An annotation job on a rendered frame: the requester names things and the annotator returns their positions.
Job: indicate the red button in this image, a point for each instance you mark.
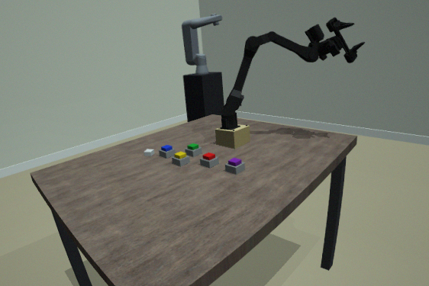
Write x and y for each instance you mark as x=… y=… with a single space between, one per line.
x=209 y=160

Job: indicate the blue button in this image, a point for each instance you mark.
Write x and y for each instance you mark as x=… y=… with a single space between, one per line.
x=167 y=151

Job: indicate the green button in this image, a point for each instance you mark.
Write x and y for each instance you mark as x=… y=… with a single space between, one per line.
x=193 y=150

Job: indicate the purple button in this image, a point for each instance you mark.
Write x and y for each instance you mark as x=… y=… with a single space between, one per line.
x=234 y=166

